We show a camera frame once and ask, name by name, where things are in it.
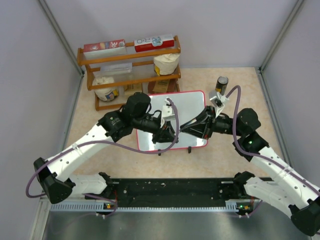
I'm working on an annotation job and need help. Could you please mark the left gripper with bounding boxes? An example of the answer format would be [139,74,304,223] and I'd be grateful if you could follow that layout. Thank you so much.
[132,114,178,144]

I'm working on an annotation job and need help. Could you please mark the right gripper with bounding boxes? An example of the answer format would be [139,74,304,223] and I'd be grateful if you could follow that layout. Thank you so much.
[180,105,244,140]

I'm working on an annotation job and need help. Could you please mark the pink framed whiteboard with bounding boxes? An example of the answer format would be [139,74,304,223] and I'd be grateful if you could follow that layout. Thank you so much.
[136,90,208,152]

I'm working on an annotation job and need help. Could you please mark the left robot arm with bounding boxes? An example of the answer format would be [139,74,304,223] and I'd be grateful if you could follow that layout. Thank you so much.
[33,92,179,204]

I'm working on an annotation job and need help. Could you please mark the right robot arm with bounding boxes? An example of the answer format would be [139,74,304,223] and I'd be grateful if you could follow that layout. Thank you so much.
[180,106,320,237]

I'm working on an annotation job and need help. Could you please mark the black drink can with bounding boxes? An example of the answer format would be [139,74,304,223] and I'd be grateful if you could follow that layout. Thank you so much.
[215,76,229,95]

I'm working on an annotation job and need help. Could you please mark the brown cardboard box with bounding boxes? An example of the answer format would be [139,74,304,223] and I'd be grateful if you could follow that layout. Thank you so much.
[147,79,177,94]

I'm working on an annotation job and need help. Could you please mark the small tan box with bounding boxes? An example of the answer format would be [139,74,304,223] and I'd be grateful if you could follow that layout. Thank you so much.
[123,83,143,96]

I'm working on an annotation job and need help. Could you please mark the white bag middle shelf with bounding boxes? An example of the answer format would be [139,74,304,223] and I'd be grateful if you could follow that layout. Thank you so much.
[153,53,180,76]

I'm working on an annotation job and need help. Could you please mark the white bag shelf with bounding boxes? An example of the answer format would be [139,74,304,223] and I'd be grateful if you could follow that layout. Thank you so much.
[92,76,119,102]
[153,53,180,76]

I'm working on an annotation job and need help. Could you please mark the white bag bottom shelf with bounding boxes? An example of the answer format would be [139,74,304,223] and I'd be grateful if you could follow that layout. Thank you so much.
[92,76,119,102]

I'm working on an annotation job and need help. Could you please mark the wooden three-tier shelf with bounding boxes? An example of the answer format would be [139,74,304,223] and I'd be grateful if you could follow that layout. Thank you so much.
[77,36,181,111]

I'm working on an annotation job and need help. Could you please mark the clear plastic container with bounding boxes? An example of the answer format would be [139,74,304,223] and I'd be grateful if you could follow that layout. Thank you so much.
[99,62,133,77]

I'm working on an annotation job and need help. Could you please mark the red white box right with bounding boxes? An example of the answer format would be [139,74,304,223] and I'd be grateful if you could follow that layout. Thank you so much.
[134,34,175,52]

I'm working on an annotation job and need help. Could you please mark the red toothpaste box left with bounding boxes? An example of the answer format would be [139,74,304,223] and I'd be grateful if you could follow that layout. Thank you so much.
[83,39,127,60]

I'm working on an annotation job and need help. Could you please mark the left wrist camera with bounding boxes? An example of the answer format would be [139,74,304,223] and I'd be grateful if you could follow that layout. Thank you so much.
[160,97,176,128]

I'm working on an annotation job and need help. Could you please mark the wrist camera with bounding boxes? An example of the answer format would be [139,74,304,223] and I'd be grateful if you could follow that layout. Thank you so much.
[160,97,176,128]
[209,90,229,118]

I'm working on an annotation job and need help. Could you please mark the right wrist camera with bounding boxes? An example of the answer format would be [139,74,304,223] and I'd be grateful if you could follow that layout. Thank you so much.
[209,90,229,118]

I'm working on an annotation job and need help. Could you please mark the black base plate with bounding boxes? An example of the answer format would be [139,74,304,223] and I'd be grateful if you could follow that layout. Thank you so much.
[97,178,252,208]

